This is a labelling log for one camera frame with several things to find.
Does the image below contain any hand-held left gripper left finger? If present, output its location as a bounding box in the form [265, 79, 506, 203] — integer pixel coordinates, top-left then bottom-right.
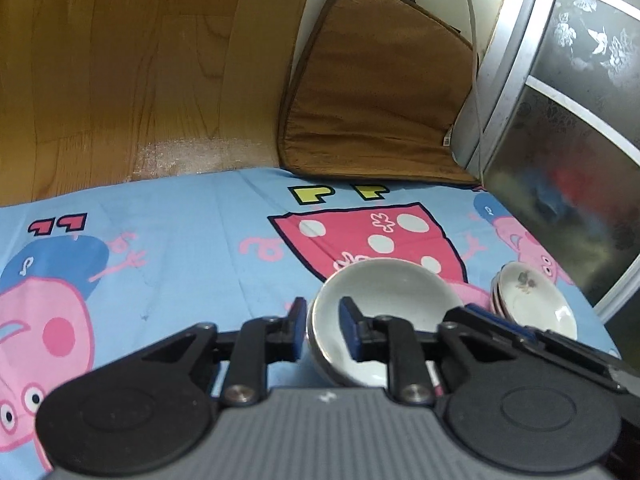
[141, 296, 308, 408]

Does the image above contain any wood pattern vinyl sheet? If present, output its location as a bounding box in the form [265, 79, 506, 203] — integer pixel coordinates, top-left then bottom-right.
[0, 0, 322, 207]

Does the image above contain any brown seat cushion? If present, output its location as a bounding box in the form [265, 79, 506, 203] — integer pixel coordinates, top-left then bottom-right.
[277, 0, 482, 186]

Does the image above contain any white power cable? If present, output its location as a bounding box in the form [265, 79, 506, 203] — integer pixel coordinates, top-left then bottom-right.
[462, 0, 490, 182]

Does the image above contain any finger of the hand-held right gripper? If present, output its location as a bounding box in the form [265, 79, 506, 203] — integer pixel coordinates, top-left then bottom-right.
[465, 304, 539, 344]

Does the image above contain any white bowl pink flower print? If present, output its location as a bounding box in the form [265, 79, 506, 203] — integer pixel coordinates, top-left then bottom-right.
[306, 300, 353, 388]
[312, 259, 466, 388]

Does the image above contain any cartoon pig printed blanket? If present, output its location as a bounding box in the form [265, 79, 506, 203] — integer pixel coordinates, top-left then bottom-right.
[0, 167, 622, 477]

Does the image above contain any aluminium framed frosted glass door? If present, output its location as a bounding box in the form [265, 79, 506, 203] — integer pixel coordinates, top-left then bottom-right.
[450, 0, 640, 327]

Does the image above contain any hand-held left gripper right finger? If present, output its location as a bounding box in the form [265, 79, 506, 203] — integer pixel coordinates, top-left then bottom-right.
[339, 296, 507, 406]

